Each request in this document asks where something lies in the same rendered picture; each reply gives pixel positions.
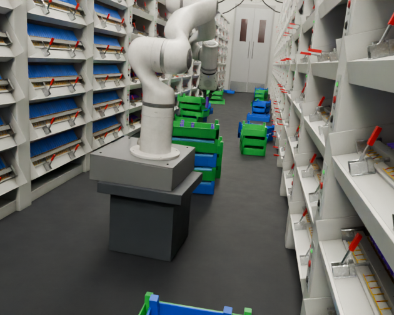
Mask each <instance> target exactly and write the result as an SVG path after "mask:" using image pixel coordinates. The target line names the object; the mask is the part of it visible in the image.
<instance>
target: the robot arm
mask: <svg viewBox="0 0 394 315"><path fill-rule="evenodd" d="M165 6H166V8H167V10H168V12H169V13H171V14H172V15H171V16H170V18H169V19H168V21H167V23H166V25H165V28H164V35H165V37H166V39H163V38H157V37H137V38H136V39H134V40H133V41H132V42H131V44H130V45H129V48H128V61H129V64H130V66H131V68H132V69H133V71H134V73H135V74H136V75H137V77H138V79H139V81H140V83H141V86H142V90H143V101H142V111H141V133H140V138H138V140H137V145H135V146H133V147H131V149H130V153H131V154H132V155H134V156H136V157H138V158H142V159H149V160H155V161H165V160H171V159H176V158H178V157H179V154H180V151H179V150H177V149H176V148H173V147H171V142H172V134H173V119H174V104H175V92H174V90H173V89H172V88H171V87H170V86H168V85H167V84H165V83H163V82H162V81H160V80H159V79H158V77H157V76H156V73H166V74H183V73H185V72H187V71H188V70H189V69H190V67H191V64H192V61H193V60H192V59H194V60H197V61H201V67H200V69H201V72H200V79H199V84H198V87H197V88H198V89H200V90H201V91H202V92H203V97H204V98H205V99H206V90H210V93H209V100H210V98H211V97H212V93H214V92H215V91H218V90H219V87H218V75H217V62H218V43H217V42H216V41H210V40H212V39H214V38H215V36H216V23H215V16H216V15H217V13H218V0H165ZM197 27H198V30H197V31H196V32H195V33H194V34H193V35H192V36H191V37H190V39H189V41H188V38H189V35H190V34H191V32H192V30H193V29H194V28H197ZM200 41H204V42H203V43H202V46H200V45H199V44H198V42H200ZM155 72H156V73H155Z"/></svg>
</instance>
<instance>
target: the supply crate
mask: <svg viewBox="0 0 394 315"><path fill-rule="evenodd" d="M191 123H194V127H191ZM211 124H212V123H203V122H187V121H184V127H181V126H180V121H173V134H172V136H181V137H190V138H206V139H218V138H219V130H220V125H219V124H218V120H217V119H215V123H214V127H215V128H214V129H211Z"/></svg>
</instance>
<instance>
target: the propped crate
mask: <svg viewBox="0 0 394 315"><path fill-rule="evenodd" d="M232 309H233V308H232V307H228V306H225V307H224V310H223V312H216V311H209V310H205V309H198V308H193V307H186V306H179V305H174V304H167V303H163V302H159V296H158V295H154V294H152V295H151V296H150V299H149V309H148V312H147V314H146V315H232Z"/></svg>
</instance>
